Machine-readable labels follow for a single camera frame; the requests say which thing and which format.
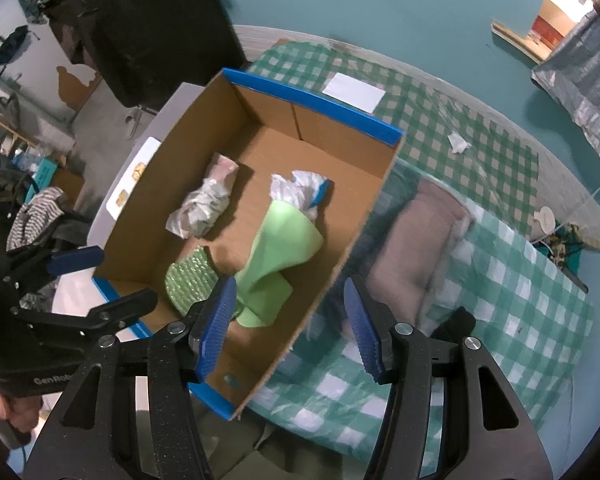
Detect grey curtain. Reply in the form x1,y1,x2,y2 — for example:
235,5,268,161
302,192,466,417
530,7,600,186

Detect striped cloth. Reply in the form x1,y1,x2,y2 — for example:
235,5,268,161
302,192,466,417
6,187,67,252

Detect white paper sheet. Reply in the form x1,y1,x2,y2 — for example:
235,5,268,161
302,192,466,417
321,72,387,112

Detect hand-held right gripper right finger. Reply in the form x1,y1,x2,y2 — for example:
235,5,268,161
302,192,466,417
343,276,553,480

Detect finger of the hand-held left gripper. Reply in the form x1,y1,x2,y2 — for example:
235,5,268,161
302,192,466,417
2,246,105,287
11,289,159,336

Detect wooden window ledge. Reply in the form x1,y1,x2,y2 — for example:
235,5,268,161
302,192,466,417
491,20,551,65

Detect dark umbrella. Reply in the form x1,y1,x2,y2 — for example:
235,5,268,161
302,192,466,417
0,25,39,66

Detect light green cloth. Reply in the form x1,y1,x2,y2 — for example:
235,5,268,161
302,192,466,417
234,200,325,329

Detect blue cardboard box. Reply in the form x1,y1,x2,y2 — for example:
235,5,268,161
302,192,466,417
92,67,406,421

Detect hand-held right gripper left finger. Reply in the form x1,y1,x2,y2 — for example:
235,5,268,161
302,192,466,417
22,274,238,480

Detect white jug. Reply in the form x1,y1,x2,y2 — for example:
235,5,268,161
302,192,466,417
536,206,561,236

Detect green bubble wrap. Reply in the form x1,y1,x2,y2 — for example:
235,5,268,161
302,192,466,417
164,244,241,321

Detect teal box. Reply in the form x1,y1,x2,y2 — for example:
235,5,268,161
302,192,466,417
32,157,61,194

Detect green beige checkered blanket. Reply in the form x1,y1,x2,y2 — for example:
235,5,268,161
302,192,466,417
245,40,540,236

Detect black cloth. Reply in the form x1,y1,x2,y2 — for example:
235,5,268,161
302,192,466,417
427,306,476,344

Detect white pink wrapper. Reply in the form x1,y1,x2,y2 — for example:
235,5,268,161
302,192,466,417
166,154,241,241

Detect white plastic bag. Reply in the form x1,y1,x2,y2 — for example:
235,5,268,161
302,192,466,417
270,170,331,224

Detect grey-brown folded cloth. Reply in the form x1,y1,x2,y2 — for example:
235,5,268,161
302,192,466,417
365,177,476,321

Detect crumpled white tissue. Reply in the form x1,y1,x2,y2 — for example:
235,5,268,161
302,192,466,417
447,131,472,155

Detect hanging black clothes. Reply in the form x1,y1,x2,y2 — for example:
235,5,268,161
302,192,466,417
27,0,246,109

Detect person's left hand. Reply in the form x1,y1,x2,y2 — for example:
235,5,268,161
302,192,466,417
0,385,42,434

